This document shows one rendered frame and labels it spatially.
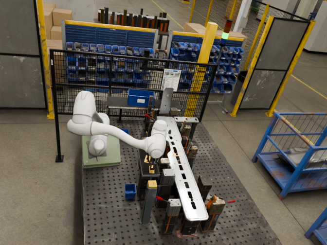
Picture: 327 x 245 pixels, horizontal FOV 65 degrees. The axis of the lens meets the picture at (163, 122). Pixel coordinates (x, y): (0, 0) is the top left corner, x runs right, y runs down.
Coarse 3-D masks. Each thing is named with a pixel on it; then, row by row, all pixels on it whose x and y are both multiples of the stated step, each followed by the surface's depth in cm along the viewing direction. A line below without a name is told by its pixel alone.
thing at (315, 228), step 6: (324, 210) 288; (324, 216) 288; (318, 222) 295; (312, 228) 303; (318, 228) 301; (324, 228) 308; (306, 234) 311; (312, 234) 307; (318, 234) 296; (324, 234) 300; (324, 240) 290
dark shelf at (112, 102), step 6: (108, 102) 297; (114, 102) 299; (120, 102) 301; (126, 102) 303; (156, 102) 316; (174, 102) 323; (126, 108) 297; (132, 108) 298; (138, 108) 300; (144, 108) 301; (180, 108) 313
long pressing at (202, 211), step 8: (168, 120) 292; (168, 128) 279; (176, 128) 281; (168, 136) 267; (176, 136) 269; (176, 144) 257; (184, 152) 250; (176, 160) 238; (184, 160) 240; (176, 168) 229; (184, 168) 231; (176, 176) 220; (192, 176) 224; (176, 184) 213; (184, 184) 215; (192, 184) 216; (184, 192) 207; (192, 192) 209; (184, 200) 201; (200, 200) 203; (184, 208) 194; (192, 208) 196; (200, 208) 197; (184, 216) 190; (192, 216) 189; (200, 216) 191; (208, 216) 192
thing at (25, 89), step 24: (0, 0) 315; (24, 0) 321; (0, 24) 330; (24, 24) 336; (0, 48) 346; (24, 48) 354; (0, 72) 364; (24, 72) 373; (48, 72) 379; (0, 96) 385; (24, 96) 395; (48, 96) 401
